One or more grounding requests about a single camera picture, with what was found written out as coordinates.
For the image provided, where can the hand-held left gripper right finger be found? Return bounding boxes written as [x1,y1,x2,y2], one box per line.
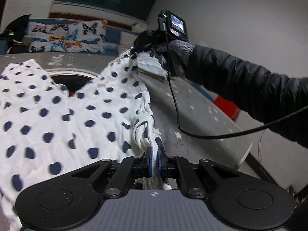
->
[156,140,239,199]

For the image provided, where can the butterfly print pillow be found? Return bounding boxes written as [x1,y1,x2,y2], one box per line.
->
[66,20,107,53]
[25,22,80,53]

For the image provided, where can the black jacket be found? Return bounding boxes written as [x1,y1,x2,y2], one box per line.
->
[0,14,32,53]

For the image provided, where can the person's right forearm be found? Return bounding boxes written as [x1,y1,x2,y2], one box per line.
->
[185,44,308,148]

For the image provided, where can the black cable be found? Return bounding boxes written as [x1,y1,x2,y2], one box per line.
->
[166,36,308,139]

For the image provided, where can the white navy polka dot garment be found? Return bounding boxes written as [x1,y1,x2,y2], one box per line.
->
[0,50,174,231]

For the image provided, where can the folded blue striped blanket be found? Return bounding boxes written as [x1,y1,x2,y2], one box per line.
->
[137,52,169,81]

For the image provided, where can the white cushion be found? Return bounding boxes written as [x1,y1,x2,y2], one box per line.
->
[120,30,140,48]

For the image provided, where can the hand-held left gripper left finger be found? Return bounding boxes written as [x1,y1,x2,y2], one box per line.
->
[72,148,154,199]

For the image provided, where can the person's right hand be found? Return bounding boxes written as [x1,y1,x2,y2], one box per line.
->
[151,40,195,71]

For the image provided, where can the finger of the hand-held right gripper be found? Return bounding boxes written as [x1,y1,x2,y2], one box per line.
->
[130,44,154,54]

